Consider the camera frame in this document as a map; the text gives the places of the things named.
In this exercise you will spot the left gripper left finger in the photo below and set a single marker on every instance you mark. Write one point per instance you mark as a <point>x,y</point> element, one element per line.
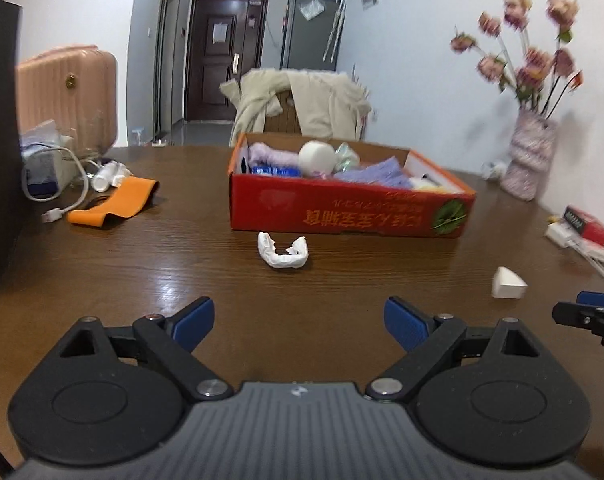
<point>167,345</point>

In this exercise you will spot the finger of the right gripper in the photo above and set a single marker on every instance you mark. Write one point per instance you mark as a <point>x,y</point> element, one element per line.
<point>593,299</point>
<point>581,316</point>

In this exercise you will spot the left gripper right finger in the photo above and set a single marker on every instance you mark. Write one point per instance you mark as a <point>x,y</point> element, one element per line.
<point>429,344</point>

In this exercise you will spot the yellow fluffy cloth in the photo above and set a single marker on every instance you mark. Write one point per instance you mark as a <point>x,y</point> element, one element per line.
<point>425,184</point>

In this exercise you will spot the purple checked cloth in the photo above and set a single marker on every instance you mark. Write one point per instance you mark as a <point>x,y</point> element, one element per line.
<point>388,173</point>

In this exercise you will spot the blue tissue pack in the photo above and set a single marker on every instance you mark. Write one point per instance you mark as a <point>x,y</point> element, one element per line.
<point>274,171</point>

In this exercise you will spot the iridescent plastic wrap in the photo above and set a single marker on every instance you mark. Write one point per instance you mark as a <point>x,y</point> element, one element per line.
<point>345,159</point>

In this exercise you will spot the lilac knitted sock roll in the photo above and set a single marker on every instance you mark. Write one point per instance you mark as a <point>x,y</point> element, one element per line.
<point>261,154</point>

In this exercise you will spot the white foam ball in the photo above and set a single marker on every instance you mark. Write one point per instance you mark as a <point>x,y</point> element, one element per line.
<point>316,158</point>

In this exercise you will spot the red cigarette box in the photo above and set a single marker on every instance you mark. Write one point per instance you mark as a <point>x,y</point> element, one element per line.
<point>586,225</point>

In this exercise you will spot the white power strip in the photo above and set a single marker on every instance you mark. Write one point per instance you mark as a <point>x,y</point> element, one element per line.
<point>564,236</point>

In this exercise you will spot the white foam wedge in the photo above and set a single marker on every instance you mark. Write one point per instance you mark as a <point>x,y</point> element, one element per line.
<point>507,284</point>

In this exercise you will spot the pink textured vase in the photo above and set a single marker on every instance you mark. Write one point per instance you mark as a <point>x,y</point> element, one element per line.
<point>531,149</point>

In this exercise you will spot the white spray bottle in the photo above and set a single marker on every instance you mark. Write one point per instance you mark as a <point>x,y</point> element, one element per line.
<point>110,175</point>

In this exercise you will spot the small white bottle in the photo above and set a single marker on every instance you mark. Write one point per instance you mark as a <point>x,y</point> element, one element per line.
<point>494,171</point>

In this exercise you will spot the orange red cardboard box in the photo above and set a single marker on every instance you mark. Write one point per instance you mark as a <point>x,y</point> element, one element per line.
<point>328,206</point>

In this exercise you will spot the blue pet feeder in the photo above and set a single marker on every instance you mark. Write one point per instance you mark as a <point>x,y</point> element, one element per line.
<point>140,137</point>

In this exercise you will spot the dark wooden chair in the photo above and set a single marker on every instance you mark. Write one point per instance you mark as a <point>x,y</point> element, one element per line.
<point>286,121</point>

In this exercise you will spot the cream jacket on chair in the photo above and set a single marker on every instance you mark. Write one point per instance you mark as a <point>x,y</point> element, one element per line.
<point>328,105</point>

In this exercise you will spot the pink hard suitcase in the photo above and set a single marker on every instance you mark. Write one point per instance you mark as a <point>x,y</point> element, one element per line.
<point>75,87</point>

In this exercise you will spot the dark brown entrance door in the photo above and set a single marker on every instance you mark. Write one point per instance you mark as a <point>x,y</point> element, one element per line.
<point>225,41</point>

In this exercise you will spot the white umbrella on fridge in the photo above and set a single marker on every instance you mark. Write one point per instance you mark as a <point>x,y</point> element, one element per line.
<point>335,34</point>

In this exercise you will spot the grey refrigerator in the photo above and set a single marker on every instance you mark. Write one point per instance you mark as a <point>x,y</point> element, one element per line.
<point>305,35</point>

